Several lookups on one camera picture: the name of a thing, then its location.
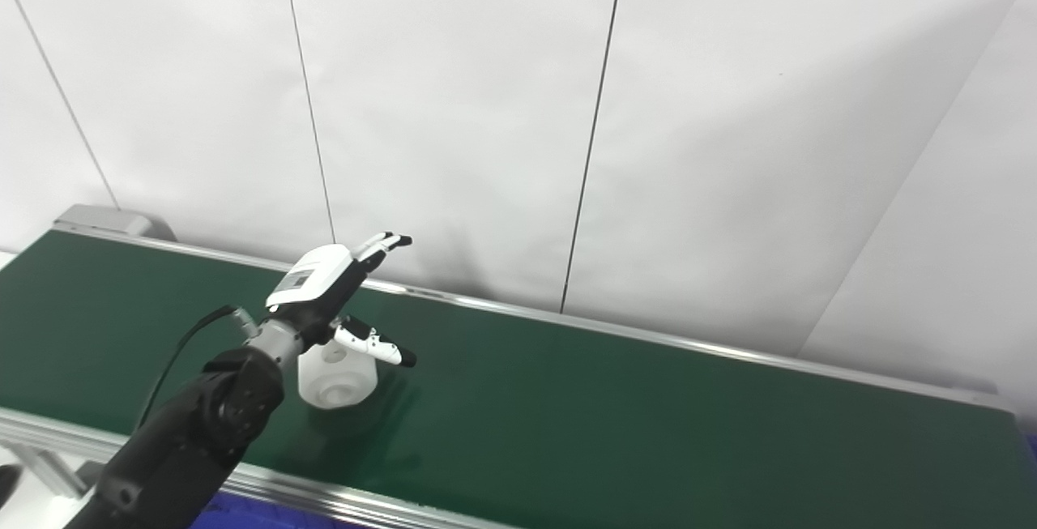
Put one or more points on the green conveyor belt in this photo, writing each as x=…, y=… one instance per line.
x=648, y=432
x=101, y=219

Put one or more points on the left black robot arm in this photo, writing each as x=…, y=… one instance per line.
x=186, y=440

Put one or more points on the blue plastic bin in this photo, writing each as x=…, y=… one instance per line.
x=235, y=517

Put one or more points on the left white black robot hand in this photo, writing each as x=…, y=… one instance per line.
x=316, y=282

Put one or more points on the white cylindrical plastic part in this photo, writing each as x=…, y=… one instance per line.
x=340, y=387

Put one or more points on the grey conveyor support leg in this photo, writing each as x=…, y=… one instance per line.
x=49, y=468

